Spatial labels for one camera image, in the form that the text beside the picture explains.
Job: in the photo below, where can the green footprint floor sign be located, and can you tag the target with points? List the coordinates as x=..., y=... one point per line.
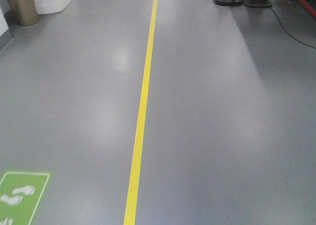
x=21, y=194

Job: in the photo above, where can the brown cardboard tube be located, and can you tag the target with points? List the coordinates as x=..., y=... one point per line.
x=24, y=12

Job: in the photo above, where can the yellow floor line tape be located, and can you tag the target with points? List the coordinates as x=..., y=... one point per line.
x=136, y=164

